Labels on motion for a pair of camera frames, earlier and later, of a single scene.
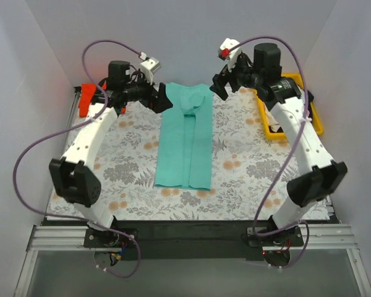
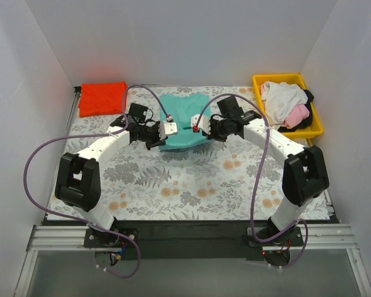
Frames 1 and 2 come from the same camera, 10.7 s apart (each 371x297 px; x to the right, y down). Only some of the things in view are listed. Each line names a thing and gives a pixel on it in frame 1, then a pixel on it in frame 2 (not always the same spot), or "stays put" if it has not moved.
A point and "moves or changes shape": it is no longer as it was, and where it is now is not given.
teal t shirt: x=184 y=151 moves or changes shape
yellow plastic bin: x=278 y=135 stays put
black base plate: x=195 y=240 stays put
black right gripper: x=230 y=78 -> x=212 y=133
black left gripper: x=154 y=97 -> x=156 y=136
